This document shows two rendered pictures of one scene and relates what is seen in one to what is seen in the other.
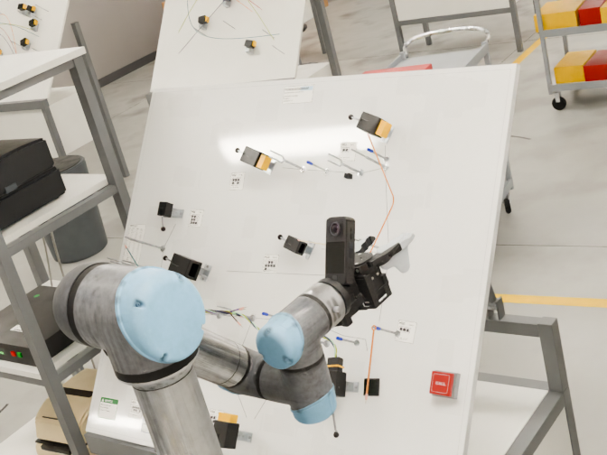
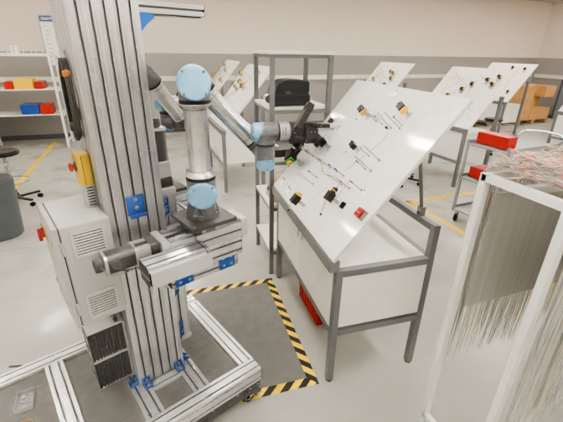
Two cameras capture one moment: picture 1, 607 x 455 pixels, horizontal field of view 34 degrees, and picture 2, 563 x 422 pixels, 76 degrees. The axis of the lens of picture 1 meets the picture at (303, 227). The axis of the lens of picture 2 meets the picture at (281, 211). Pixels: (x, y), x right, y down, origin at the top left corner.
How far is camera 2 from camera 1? 0.91 m
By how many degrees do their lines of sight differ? 30
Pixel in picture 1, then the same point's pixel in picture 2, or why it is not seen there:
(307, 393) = (259, 156)
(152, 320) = (183, 79)
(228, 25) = not seen: hidden behind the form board
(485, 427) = (386, 251)
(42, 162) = (303, 90)
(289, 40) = (476, 114)
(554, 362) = (430, 243)
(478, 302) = (391, 190)
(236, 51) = not seen: hidden behind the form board
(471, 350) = (377, 206)
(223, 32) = not seen: hidden behind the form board
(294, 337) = (258, 129)
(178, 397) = (191, 116)
